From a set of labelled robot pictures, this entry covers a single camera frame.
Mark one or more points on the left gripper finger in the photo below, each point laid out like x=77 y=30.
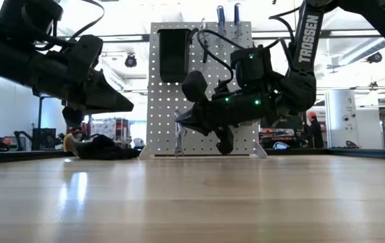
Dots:
x=73 y=116
x=108 y=98

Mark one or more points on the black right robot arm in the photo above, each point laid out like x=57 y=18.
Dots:
x=309 y=40

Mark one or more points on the black computer monitor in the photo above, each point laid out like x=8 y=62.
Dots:
x=287 y=123

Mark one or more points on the black ceiling reel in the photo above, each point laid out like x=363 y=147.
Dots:
x=375 y=57
x=130 y=61

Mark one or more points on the white metal pegboard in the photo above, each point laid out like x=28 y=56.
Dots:
x=165 y=98

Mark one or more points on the large chrome combination wrench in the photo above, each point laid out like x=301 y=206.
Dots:
x=178 y=148

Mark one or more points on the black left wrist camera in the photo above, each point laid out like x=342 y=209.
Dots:
x=86 y=50

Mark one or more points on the black glove yellow cuff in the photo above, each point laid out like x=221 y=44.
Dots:
x=101 y=148

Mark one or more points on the person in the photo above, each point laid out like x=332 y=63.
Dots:
x=314 y=130

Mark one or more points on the black table edge rail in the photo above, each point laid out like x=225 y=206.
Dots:
x=364 y=153

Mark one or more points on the black crate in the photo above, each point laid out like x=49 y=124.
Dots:
x=44 y=138

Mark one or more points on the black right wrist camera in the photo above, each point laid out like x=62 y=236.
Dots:
x=195 y=86

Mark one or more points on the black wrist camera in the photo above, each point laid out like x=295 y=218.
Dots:
x=86 y=50
x=195 y=86

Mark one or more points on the tall black plastic bin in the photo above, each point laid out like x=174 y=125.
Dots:
x=174 y=57

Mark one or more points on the white round pillar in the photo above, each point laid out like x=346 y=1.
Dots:
x=341 y=118

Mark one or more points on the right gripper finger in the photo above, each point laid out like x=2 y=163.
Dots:
x=225 y=141
x=196 y=121

